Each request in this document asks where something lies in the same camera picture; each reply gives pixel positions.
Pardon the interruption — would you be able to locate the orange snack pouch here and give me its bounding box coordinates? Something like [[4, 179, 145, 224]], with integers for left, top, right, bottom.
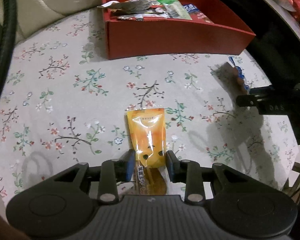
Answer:
[[127, 108, 167, 195]]

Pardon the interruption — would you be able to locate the floral tablecloth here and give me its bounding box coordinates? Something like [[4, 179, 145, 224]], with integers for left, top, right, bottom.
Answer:
[[0, 10, 298, 204]]

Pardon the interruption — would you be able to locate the red blue snack packet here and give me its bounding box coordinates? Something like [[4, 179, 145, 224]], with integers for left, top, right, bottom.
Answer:
[[184, 3, 213, 23]]

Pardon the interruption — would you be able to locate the green snack packet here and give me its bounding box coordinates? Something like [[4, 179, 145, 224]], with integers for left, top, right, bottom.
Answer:
[[157, 0, 192, 20]]

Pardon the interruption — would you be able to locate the red cardboard box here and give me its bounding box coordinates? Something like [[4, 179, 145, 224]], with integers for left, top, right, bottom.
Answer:
[[102, 0, 255, 60]]

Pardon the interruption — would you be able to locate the black cable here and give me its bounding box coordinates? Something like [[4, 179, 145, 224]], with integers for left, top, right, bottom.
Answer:
[[0, 0, 18, 123]]

